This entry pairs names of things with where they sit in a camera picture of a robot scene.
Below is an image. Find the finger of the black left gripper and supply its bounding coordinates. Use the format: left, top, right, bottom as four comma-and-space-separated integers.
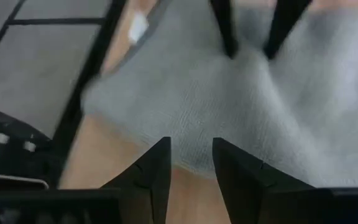
262, 0, 313, 60
209, 0, 239, 59

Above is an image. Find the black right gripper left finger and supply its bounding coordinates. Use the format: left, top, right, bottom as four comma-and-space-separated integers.
100, 136, 172, 224

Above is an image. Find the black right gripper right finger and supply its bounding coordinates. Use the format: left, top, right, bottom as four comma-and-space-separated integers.
212, 137, 316, 224

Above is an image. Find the grey microfiber towel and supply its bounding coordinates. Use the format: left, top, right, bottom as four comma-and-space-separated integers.
81, 0, 358, 189

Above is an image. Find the black object with white marks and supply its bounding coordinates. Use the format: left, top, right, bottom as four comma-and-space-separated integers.
0, 96, 58, 190

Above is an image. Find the black aluminium table frame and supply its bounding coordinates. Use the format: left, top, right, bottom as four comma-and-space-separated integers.
50, 0, 127, 190

